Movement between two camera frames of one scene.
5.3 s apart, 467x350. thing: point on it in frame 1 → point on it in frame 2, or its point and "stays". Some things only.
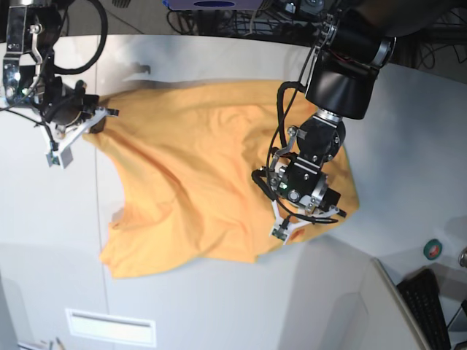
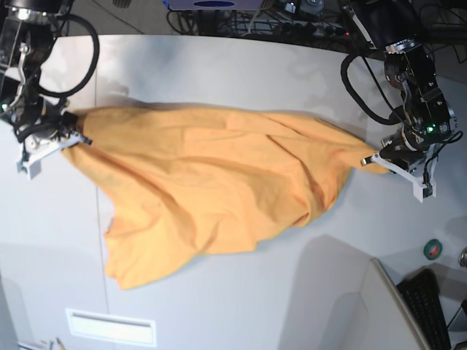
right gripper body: [326, 206] → [398, 152]
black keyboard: [420, 291] stays
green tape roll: [433, 249] stays
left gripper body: [69, 106] → [52, 120]
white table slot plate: [112, 327] stays
